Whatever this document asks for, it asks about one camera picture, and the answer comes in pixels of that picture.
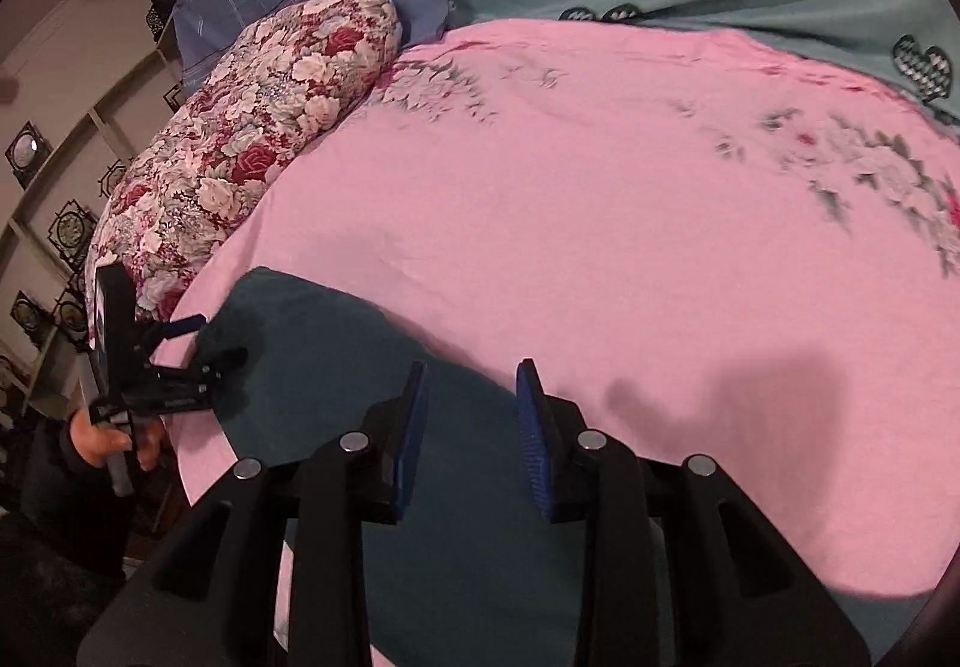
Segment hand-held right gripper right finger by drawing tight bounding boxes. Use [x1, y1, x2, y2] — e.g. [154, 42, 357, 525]
[515, 358, 872, 667]

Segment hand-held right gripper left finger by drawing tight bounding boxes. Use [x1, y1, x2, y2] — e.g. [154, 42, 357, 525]
[75, 361, 431, 667]

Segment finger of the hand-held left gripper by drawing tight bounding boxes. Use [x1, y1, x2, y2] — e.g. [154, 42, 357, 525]
[154, 346, 249, 392]
[137, 314, 206, 360]

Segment dark teal pants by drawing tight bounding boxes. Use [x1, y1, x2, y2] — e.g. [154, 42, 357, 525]
[178, 267, 595, 667]

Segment person's left forearm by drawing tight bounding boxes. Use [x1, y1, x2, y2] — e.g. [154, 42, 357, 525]
[19, 412, 130, 579]

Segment person's left hand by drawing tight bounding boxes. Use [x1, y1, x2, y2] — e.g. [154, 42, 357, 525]
[69, 410, 164, 471]

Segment row of black lattice ornaments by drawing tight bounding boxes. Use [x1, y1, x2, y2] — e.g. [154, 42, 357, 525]
[0, 119, 134, 357]

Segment red floral pillow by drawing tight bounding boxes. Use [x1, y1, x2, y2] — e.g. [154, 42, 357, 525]
[85, 0, 404, 324]

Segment pink floral bed sheet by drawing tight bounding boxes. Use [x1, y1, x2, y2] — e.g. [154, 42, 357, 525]
[169, 17, 960, 654]

